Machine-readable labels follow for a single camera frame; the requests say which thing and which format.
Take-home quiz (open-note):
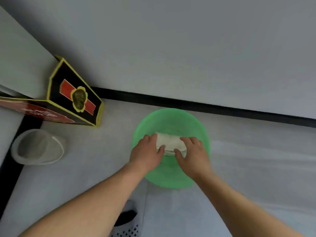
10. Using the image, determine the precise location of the person's left hand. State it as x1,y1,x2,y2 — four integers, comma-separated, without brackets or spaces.
128,134,166,174

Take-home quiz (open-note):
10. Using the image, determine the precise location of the person's right hand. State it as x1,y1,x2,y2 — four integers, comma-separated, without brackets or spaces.
173,136,213,182

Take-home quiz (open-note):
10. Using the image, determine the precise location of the white cleaning cloth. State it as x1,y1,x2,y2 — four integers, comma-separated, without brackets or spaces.
155,132,188,157

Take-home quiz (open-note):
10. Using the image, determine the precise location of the person's left forearm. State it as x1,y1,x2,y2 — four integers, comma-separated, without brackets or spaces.
18,163,148,237

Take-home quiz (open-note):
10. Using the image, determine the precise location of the person's right forearm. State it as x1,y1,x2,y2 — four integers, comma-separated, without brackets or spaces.
195,168,304,237

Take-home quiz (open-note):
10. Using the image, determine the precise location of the green plastic basin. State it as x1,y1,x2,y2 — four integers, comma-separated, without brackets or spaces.
131,108,211,189

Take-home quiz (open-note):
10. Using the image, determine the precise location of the black baseboard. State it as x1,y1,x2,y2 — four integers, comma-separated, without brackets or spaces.
0,87,316,220

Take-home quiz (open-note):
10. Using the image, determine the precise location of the grey perforated left slipper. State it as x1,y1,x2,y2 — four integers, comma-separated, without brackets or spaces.
112,199,142,237

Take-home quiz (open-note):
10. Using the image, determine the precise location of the black yellow-edged box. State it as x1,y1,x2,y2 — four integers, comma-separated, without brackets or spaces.
0,55,105,128

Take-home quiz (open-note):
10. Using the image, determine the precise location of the clear plastic cup with handle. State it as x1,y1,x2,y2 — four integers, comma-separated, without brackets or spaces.
11,129,66,166

